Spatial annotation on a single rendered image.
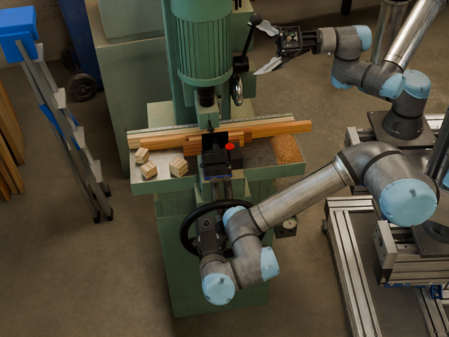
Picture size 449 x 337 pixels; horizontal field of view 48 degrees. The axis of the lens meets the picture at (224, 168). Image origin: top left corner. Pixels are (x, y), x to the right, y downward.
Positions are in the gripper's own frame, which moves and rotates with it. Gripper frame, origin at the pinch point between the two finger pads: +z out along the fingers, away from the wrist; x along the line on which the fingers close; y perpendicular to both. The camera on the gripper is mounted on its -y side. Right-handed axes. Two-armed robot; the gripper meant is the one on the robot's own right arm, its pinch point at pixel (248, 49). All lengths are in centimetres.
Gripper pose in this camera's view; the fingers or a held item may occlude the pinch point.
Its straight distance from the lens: 150.9
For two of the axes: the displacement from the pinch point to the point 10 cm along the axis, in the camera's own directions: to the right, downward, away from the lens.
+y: 0.9, -0.7, -9.9
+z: -9.9, 1.0, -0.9
